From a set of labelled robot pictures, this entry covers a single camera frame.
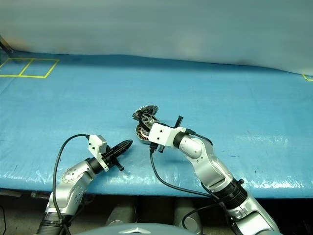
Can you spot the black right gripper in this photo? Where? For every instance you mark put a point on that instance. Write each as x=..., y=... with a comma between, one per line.
x=156, y=148

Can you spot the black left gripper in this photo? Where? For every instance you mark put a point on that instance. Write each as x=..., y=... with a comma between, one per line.
x=111, y=160

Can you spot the black spoked motor rotor cap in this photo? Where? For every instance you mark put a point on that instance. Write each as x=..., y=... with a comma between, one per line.
x=149, y=121

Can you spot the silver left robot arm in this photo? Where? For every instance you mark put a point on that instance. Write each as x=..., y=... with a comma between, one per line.
x=71, y=181

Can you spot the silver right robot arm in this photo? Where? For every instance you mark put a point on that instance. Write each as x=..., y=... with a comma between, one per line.
x=207, y=161

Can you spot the round motor stator copper windings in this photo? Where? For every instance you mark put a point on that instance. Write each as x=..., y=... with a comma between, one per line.
x=140, y=133

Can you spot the blue plastic table cover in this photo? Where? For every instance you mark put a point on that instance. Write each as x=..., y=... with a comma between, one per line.
x=73, y=105

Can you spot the grey rounded shape under table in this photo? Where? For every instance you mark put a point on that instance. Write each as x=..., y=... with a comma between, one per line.
x=189, y=218
x=121, y=215

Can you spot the grey robot torso with logo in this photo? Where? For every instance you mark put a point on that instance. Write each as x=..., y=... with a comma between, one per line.
x=137, y=230

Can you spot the yellow tape double square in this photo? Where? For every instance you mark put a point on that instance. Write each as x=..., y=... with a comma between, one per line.
x=36, y=76

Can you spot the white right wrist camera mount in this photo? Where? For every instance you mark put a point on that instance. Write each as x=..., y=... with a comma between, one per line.
x=162, y=134

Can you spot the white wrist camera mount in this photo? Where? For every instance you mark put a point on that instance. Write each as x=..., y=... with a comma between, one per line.
x=96, y=144
x=162, y=134

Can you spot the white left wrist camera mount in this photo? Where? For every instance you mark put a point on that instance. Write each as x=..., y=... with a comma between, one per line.
x=96, y=144

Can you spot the metal frame post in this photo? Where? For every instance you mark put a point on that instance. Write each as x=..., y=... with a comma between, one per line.
x=5, y=45

